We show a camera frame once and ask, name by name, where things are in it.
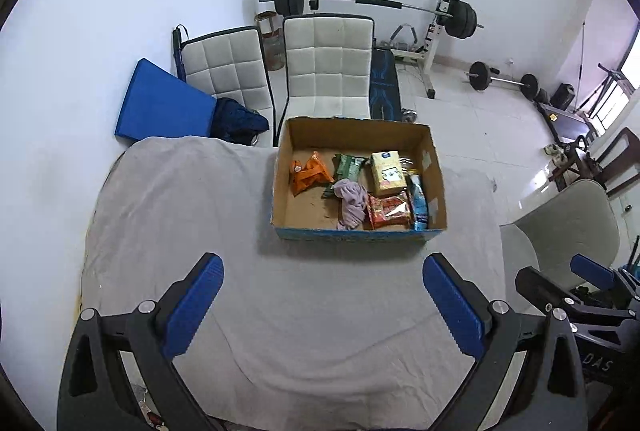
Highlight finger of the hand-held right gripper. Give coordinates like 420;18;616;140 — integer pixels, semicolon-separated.
515;266;622;319
570;254;640;308

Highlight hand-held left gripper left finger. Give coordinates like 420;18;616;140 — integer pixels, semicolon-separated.
56;252;225;431

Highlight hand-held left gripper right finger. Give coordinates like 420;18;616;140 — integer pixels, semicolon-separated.
422;252;589;431

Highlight long blue packet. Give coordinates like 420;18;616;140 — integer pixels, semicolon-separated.
405;170;431;231

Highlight red snack packet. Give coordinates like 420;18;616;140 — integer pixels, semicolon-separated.
367;191;413;230

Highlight cardboard box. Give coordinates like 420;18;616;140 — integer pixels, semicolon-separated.
271;116;448;242

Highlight cream tissue pack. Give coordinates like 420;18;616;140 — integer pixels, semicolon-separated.
370;151;408;196

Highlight orange snack packet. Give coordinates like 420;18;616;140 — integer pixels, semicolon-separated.
288;151;335;198

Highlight green snack packet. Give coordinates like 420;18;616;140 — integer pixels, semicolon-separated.
322;153;370;199

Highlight grey office chair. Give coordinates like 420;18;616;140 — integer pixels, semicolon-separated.
499;179;623;309

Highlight grey table cloth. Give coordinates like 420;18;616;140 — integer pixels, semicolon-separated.
80;136;508;431

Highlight dark wooden chair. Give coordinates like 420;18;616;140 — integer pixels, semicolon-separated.
547;127;640;196

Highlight black treadmill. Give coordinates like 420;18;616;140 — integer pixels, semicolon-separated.
535;101;601;146

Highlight black speaker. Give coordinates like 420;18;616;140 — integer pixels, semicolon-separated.
550;83;576;108

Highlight dark blue bag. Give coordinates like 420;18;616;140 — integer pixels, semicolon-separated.
212;97;271;146

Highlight blue foam mat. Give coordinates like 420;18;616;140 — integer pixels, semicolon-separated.
114;57;218;144

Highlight thin black pole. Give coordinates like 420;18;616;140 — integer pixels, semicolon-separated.
575;23;587;112

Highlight short barbell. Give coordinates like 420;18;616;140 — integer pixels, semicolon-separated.
467;61;540;100

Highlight black blue weight bench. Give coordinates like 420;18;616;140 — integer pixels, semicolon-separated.
370;48;402;120

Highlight white padded chair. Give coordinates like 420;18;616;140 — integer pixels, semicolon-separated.
180;26;275;146
282;13;376;120

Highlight black blue rod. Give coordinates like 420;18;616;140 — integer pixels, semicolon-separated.
172;25;188;82

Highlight white bench press rack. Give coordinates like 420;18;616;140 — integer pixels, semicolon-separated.
307;0;461;99

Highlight long barbell with black plates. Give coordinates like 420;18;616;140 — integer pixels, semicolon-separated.
259;0;485;39

